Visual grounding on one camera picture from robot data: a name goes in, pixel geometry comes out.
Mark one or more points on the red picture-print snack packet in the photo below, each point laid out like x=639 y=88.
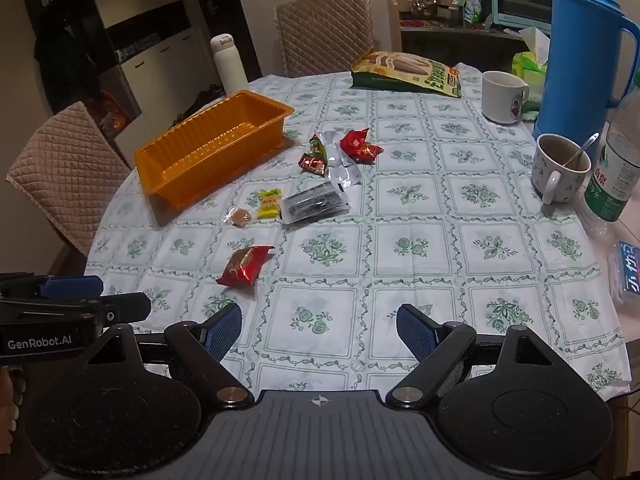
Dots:
x=242 y=267

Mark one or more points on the large red snack packet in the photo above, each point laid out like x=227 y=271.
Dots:
x=354 y=141

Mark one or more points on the metal spoon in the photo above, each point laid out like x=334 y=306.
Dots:
x=587 y=144

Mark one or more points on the green tissue pack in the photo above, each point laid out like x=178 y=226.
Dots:
x=525 y=65

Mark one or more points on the white cabinet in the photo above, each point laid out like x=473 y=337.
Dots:
x=160 y=65

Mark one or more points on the orange plastic tray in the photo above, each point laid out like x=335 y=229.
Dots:
x=200 y=175

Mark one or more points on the person's left hand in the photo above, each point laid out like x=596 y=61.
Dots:
x=10 y=402

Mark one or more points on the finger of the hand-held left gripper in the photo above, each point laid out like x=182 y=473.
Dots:
x=125 y=306
x=70 y=286

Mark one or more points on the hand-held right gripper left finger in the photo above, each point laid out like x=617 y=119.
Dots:
x=225 y=332

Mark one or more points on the blue white packet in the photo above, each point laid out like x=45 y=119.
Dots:
x=629 y=270

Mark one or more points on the yellow snack packet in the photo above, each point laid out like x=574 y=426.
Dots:
x=270 y=205

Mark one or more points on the chair with quilted cover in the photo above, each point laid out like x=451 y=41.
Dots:
x=60 y=170

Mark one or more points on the small clear candy packet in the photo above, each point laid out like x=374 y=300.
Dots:
x=241 y=218

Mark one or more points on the white thermos bottle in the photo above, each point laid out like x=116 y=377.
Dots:
x=230 y=67

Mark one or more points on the wooden shelf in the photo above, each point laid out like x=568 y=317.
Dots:
x=395 y=35

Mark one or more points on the silver snack packet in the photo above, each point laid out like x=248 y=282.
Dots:
x=342 y=170

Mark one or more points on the quilted chair back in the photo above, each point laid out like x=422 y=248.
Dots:
x=325 y=35

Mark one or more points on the dark red snack packet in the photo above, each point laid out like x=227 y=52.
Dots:
x=311 y=165

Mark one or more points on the plain white mug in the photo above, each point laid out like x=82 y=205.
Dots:
x=500 y=97

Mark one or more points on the patterned white mug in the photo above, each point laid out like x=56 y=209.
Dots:
x=545 y=180

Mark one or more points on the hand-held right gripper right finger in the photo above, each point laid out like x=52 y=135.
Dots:
x=415 y=332

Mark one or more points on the blue thermos jug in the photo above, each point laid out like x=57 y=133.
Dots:
x=575 y=60

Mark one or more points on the large green snack bag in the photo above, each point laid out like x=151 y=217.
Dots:
x=400 y=72

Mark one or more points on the dark door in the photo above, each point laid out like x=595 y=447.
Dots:
x=235 y=10

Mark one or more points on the black clear snack packet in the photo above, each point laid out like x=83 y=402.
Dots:
x=310 y=205

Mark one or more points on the plastic water bottle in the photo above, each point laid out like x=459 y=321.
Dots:
x=612 y=180

